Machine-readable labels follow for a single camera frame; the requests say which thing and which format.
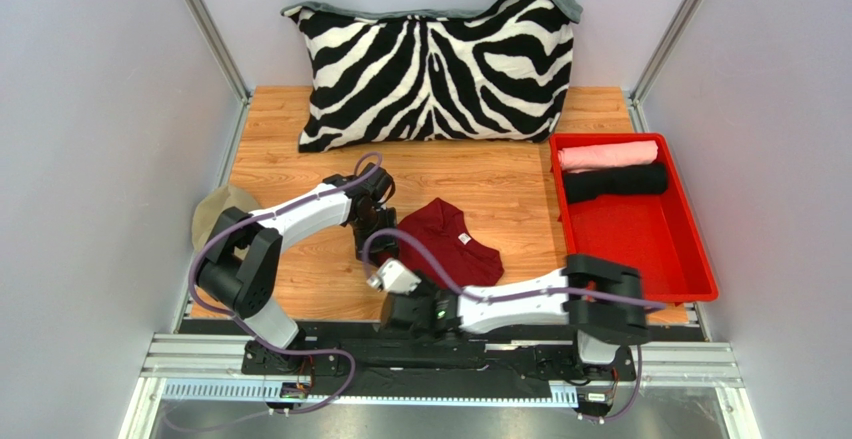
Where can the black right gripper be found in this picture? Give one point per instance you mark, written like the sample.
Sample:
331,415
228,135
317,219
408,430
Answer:
394,310

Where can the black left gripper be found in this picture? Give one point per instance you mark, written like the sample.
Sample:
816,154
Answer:
384,242

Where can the dark red t shirt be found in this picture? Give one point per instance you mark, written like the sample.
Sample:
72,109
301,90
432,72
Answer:
441,228

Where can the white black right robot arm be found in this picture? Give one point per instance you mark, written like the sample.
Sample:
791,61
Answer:
602,301

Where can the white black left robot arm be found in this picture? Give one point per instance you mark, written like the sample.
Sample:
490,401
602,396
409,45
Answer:
235,271

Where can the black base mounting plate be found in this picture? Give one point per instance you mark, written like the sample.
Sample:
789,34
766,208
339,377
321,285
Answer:
516,362

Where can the beige baseball cap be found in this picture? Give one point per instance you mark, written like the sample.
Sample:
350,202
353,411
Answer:
208,210

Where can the zebra print pillow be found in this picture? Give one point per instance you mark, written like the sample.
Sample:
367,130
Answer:
501,73

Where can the rolled pink t shirt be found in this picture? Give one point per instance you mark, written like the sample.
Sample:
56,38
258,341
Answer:
606,156

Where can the red plastic tray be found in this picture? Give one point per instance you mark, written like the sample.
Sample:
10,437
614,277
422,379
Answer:
655,234

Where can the rolled black t shirt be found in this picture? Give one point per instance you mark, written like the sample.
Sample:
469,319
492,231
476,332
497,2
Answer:
648,179

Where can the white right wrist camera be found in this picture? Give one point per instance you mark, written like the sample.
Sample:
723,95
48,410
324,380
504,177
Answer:
394,278

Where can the aluminium frame rail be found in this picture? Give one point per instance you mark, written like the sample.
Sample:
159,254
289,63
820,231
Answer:
209,367

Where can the left aluminium corner post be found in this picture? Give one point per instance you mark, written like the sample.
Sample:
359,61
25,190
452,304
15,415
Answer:
219,49

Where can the aluminium corner post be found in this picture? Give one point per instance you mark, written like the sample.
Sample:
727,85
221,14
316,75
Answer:
677,26
219,49

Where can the right aluminium corner post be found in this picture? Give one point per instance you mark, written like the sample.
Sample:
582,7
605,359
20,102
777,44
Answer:
677,26

